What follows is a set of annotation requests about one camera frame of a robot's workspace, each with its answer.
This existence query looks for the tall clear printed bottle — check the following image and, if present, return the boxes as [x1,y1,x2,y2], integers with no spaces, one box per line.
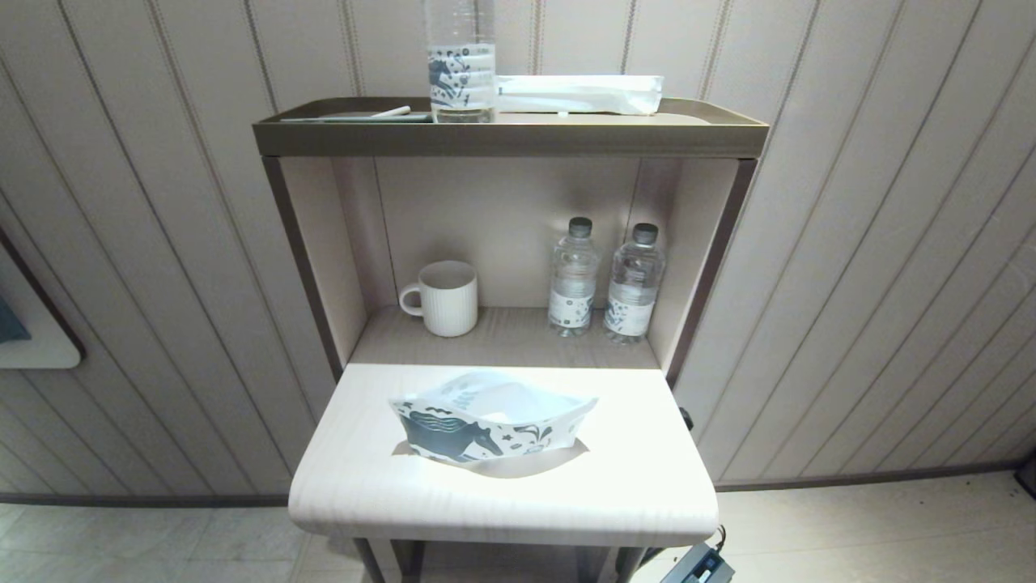
[424,0,498,124]

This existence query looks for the water bottle plain white label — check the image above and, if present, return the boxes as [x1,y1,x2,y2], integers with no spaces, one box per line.
[548,216,601,338]

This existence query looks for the water bottle patterned label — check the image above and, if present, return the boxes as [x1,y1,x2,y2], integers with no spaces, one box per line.
[603,223,666,344]

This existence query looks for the white plastic wrapped packet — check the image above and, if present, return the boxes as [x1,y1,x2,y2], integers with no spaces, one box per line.
[495,74,664,116]

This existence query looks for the white horse print zip bag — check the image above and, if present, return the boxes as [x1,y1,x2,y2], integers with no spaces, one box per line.
[390,370,600,465]

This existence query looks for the white ribbed mug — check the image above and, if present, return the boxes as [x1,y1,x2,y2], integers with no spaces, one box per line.
[399,260,479,338]

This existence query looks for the beige wooden shelf table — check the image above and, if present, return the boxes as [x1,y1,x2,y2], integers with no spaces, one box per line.
[253,97,770,583]

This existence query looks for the black labelled power adapter box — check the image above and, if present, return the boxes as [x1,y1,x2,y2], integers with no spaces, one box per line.
[660,541,736,583]

